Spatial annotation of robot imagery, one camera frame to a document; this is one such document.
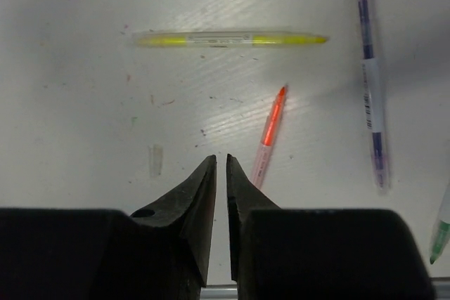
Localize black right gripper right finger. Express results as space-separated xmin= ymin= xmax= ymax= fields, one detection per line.
xmin=226 ymin=156 xmax=435 ymax=299

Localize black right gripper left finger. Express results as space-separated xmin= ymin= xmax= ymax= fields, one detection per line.
xmin=1 ymin=155 xmax=217 ymax=299

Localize orange highlighter pen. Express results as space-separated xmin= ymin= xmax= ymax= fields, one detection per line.
xmin=250 ymin=84 xmax=288 ymax=189

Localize purple highlighter pen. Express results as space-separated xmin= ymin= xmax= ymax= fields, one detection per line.
xmin=358 ymin=0 xmax=390 ymax=193

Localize yellow highlighter pen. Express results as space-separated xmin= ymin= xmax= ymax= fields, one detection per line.
xmin=131 ymin=31 xmax=328 ymax=48

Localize aluminium front rail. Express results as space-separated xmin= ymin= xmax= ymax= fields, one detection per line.
xmin=200 ymin=278 xmax=449 ymax=299

